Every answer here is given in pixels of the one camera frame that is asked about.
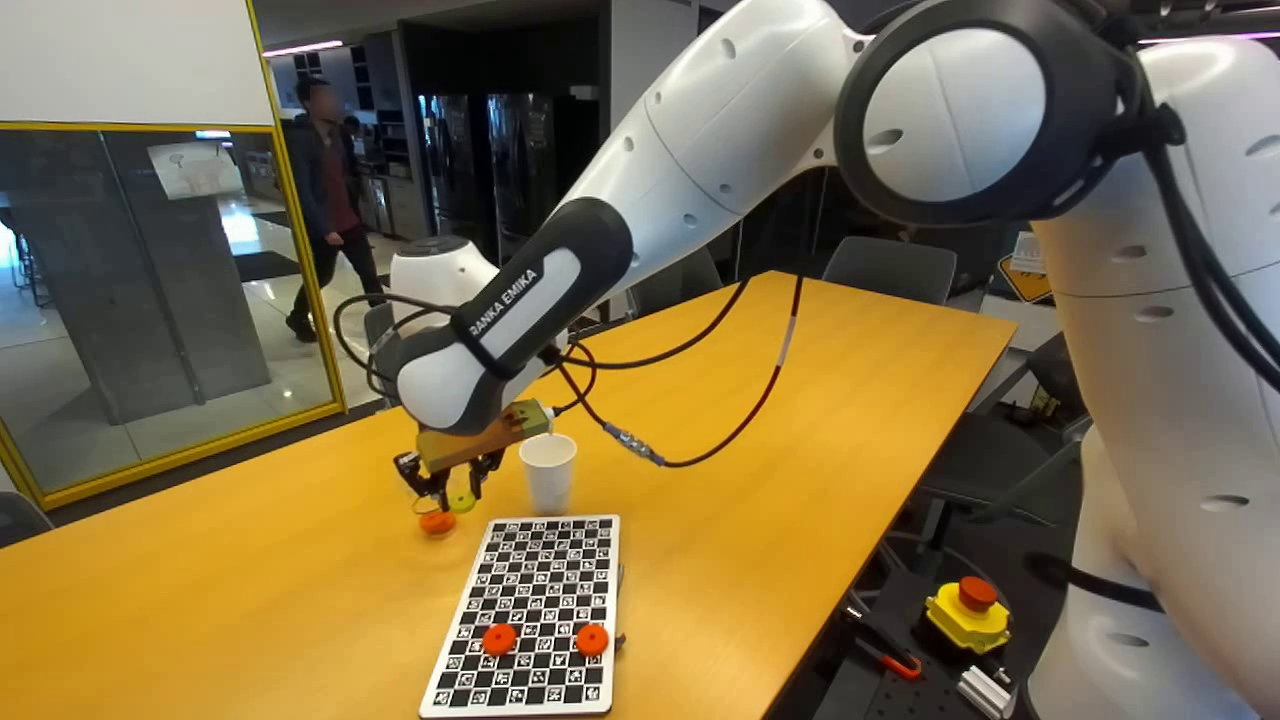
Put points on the yellow framed glass partition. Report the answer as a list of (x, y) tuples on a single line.
[(163, 323)]

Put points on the black clamp with orange grip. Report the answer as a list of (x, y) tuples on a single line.
[(897, 660)]

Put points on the person in dark clothes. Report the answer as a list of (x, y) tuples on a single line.
[(334, 203)]

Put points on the black white marker board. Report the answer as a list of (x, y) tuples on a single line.
[(541, 587)]

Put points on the white paper cup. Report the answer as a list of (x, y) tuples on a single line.
[(545, 470)]

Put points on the yellow diamond caution sign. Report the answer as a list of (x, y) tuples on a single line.
[(1025, 279)]

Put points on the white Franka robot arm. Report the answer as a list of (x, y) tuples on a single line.
[(747, 120)]

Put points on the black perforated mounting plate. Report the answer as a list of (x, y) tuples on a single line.
[(824, 701)]

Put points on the orange round block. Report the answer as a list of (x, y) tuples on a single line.
[(589, 642), (438, 521), (497, 642)]

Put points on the white panel above glass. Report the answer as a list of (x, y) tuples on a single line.
[(132, 60)]

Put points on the grey office chair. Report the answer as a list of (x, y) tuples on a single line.
[(889, 270), (1040, 424), (685, 283)]

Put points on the yellow red emergency stop button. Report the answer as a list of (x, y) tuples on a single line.
[(970, 613)]

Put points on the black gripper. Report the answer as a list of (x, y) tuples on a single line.
[(452, 470)]

